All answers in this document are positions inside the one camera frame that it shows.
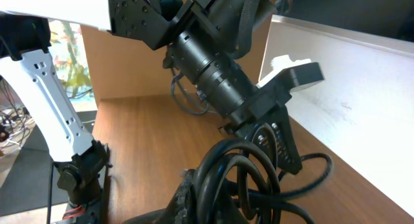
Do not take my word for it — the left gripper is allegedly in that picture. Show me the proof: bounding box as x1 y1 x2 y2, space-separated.
224 69 302 175

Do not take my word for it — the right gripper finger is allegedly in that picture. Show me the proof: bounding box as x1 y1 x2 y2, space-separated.
122 168 253 224

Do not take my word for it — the black cable bundle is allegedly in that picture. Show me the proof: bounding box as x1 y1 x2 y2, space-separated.
192 122 334 224

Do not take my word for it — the left camera cable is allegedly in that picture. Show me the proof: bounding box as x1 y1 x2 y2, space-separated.
170 67 214 117

